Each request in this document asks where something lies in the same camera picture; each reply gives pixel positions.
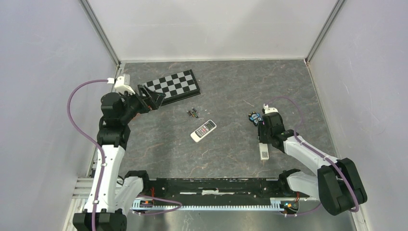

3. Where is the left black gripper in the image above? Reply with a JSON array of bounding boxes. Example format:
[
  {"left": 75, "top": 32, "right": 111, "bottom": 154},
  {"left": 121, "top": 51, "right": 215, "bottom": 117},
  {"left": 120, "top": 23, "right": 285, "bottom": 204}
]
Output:
[{"left": 119, "top": 84, "right": 166, "bottom": 123}]

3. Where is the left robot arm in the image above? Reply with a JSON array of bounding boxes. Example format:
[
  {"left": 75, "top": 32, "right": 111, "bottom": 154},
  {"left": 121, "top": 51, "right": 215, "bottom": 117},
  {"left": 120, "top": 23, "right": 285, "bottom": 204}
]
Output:
[{"left": 73, "top": 85, "right": 166, "bottom": 231}]

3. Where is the slim white remote control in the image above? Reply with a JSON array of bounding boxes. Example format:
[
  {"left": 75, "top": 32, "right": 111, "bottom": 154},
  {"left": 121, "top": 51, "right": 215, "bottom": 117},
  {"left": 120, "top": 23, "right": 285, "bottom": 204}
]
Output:
[{"left": 258, "top": 143, "right": 269, "bottom": 161}]

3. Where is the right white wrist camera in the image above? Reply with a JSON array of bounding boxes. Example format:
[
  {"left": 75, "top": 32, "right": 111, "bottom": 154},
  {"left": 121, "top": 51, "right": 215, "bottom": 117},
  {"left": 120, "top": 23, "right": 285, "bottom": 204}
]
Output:
[{"left": 262, "top": 104, "right": 278, "bottom": 115}]

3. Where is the white remote with buttons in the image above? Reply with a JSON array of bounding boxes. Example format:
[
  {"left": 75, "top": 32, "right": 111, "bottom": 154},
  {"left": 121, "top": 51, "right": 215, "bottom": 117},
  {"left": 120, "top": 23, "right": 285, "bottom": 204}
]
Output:
[{"left": 190, "top": 120, "right": 217, "bottom": 143}]

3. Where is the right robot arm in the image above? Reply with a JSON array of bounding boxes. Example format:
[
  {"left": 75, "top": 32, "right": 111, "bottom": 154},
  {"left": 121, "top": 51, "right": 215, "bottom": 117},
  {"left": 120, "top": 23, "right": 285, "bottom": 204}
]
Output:
[{"left": 249, "top": 112, "right": 368, "bottom": 216}]

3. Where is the white toothed cable duct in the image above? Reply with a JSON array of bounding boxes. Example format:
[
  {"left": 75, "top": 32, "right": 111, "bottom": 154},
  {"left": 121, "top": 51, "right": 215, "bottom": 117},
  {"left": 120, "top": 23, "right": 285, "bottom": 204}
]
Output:
[{"left": 130, "top": 197, "right": 300, "bottom": 213}]

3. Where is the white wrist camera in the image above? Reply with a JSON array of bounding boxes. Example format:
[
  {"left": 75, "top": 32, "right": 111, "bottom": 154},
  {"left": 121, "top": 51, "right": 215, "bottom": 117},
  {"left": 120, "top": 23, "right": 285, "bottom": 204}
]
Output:
[
  {"left": 107, "top": 74, "right": 136, "bottom": 95},
  {"left": 262, "top": 104, "right": 278, "bottom": 115}
]

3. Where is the black white chessboard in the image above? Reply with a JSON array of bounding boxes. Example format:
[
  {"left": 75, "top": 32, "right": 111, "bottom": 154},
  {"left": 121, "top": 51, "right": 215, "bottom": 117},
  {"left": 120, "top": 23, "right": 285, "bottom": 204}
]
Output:
[{"left": 143, "top": 69, "right": 201, "bottom": 106}]

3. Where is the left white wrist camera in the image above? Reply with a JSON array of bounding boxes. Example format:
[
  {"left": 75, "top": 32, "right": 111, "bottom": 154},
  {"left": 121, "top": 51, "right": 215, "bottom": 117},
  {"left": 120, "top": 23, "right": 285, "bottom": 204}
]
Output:
[{"left": 107, "top": 74, "right": 136, "bottom": 95}]

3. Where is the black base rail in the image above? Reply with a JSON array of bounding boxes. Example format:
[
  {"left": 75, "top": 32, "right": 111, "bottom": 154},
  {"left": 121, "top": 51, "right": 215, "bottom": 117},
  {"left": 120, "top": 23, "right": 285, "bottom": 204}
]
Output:
[{"left": 141, "top": 178, "right": 305, "bottom": 206}]

